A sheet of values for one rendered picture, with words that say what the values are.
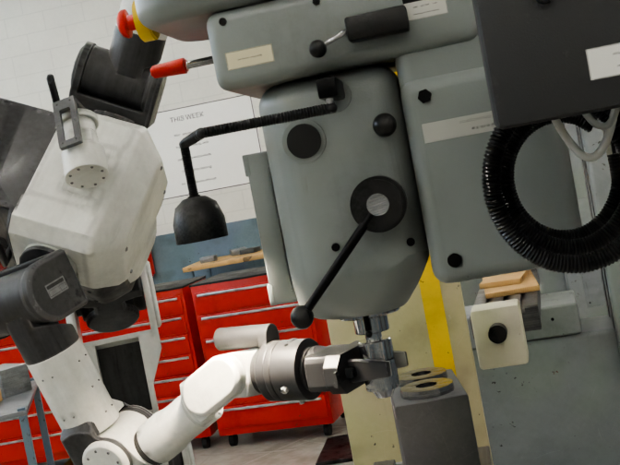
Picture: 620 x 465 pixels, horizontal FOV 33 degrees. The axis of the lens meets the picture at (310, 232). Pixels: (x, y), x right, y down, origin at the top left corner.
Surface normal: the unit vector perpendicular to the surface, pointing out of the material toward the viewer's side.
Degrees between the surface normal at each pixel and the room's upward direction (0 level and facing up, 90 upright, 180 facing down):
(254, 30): 90
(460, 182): 90
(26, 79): 90
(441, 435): 90
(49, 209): 59
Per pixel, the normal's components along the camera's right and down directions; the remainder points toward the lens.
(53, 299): 0.83, -0.27
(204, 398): -0.51, 0.02
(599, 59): -0.15, 0.08
